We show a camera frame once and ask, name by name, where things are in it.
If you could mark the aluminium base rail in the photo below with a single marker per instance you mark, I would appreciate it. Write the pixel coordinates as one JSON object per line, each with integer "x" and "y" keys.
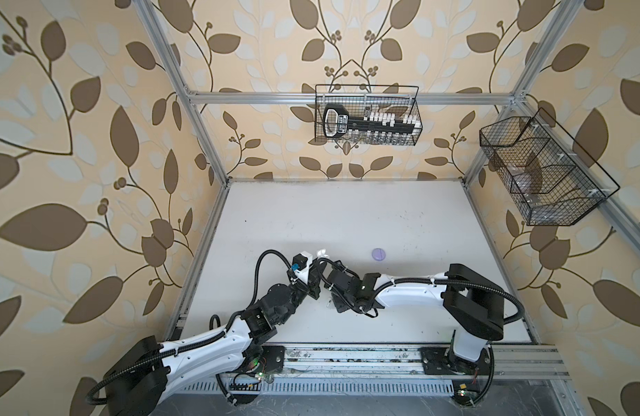
{"x": 526, "y": 362}

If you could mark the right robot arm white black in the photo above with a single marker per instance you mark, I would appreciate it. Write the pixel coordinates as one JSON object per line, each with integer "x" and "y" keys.
{"x": 480, "y": 308}

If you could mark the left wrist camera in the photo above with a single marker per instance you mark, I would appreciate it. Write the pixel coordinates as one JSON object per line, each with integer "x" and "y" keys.
{"x": 300, "y": 267}

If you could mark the purple round charging case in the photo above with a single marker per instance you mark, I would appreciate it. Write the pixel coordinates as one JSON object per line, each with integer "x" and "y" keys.
{"x": 378, "y": 254}

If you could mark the wire basket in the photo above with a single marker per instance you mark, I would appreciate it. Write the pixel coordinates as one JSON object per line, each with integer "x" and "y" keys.
{"x": 552, "y": 177}
{"x": 395, "y": 98}

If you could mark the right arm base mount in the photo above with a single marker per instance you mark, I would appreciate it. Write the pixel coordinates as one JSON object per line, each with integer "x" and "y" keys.
{"x": 440, "y": 361}

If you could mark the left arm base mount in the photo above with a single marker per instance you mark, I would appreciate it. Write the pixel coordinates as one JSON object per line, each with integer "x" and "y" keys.
{"x": 267, "y": 359}

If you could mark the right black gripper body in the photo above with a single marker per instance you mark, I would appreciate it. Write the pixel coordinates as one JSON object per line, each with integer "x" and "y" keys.
{"x": 342, "y": 304}

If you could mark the back wire basket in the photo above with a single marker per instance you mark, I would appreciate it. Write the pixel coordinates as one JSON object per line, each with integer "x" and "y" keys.
{"x": 395, "y": 98}

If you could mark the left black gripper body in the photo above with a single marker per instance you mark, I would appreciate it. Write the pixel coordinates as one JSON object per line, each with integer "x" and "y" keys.
{"x": 312, "y": 289}

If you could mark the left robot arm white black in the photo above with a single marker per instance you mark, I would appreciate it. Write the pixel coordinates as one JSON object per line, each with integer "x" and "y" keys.
{"x": 151, "y": 372}

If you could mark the right wire basket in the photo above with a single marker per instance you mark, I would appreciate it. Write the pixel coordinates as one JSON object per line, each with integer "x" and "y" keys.
{"x": 552, "y": 177}

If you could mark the black tool rack with handle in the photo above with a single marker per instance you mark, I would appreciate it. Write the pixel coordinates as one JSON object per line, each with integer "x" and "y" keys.
{"x": 338, "y": 123}

